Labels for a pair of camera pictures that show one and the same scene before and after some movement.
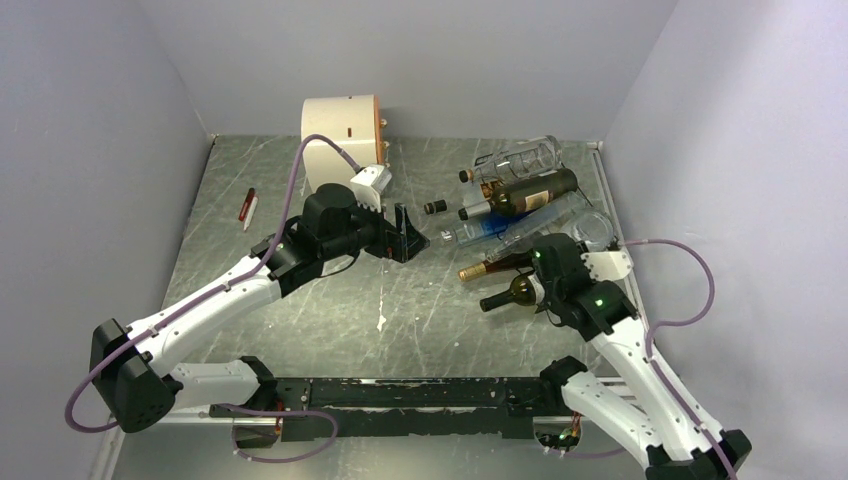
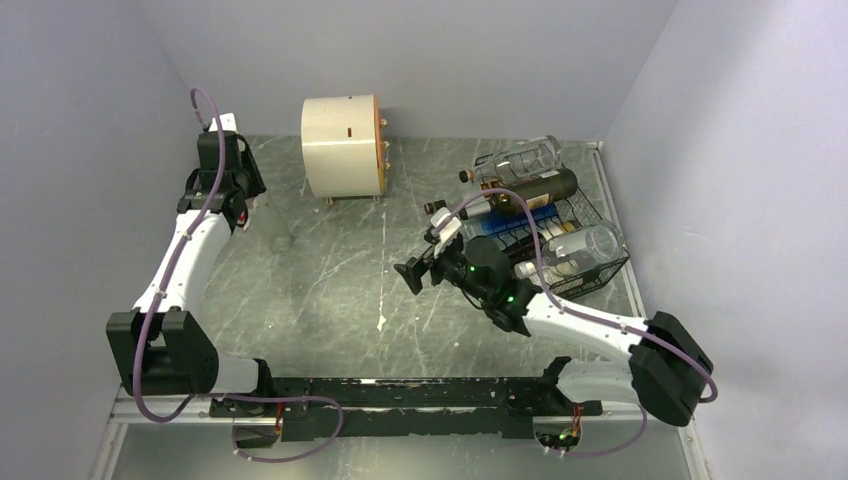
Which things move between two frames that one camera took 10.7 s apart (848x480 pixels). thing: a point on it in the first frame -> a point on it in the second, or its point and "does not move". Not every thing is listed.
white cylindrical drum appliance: [353, 123] does not move
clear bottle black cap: [518, 161] does not move
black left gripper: [402, 242] -> [256, 185]
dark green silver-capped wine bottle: [524, 194] does not move
